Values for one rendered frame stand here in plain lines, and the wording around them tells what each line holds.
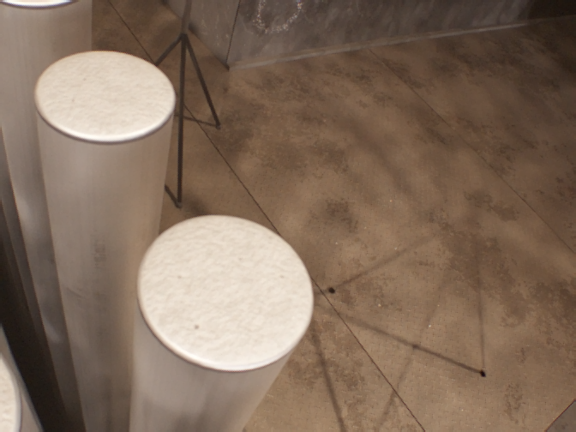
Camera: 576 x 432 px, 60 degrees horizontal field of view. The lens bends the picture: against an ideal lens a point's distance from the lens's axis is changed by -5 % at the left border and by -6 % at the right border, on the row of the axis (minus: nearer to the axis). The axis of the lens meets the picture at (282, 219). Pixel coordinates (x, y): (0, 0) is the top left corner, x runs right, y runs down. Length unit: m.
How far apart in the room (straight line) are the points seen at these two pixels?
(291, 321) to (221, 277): 0.07
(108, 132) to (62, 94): 0.08
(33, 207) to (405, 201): 1.98
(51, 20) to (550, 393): 2.30
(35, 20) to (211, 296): 0.51
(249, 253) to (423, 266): 2.02
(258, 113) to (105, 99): 2.24
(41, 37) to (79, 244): 0.31
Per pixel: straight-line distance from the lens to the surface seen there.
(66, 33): 0.85
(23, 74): 0.89
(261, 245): 0.51
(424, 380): 2.18
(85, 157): 0.61
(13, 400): 0.43
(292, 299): 0.48
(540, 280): 2.87
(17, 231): 1.65
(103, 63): 0.68
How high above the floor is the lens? 1.75
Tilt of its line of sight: 48 degrees down
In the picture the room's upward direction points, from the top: 22 degrees clockwise
